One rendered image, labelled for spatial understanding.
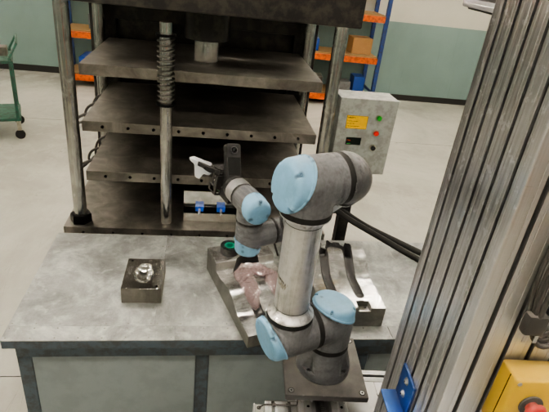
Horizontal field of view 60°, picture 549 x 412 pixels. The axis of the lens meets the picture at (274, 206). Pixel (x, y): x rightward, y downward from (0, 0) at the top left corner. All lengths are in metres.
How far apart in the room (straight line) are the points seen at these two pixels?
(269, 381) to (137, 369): 0.52
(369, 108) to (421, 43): 6.52
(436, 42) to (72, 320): 7.98
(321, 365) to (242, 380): 0.74
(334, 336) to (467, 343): 0.44
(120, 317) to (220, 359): 0.41
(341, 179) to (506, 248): 0.35
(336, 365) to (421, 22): 7.88
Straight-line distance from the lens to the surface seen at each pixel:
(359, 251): 2.13
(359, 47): 8.04
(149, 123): 2.32
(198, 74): 2.25
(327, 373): 1.34
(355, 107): 2.42
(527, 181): 0.75
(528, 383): 0.94
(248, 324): 1.77
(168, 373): 1.98
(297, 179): 0.93
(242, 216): 1.28
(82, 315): 1.93
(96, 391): 2.08
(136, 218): 2.52
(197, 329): 1.82
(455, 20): 9.10
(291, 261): 1.06
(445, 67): 9.20
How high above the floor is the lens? 2.04
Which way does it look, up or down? 28 degrees down
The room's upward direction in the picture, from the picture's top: 7 degrees clockwise
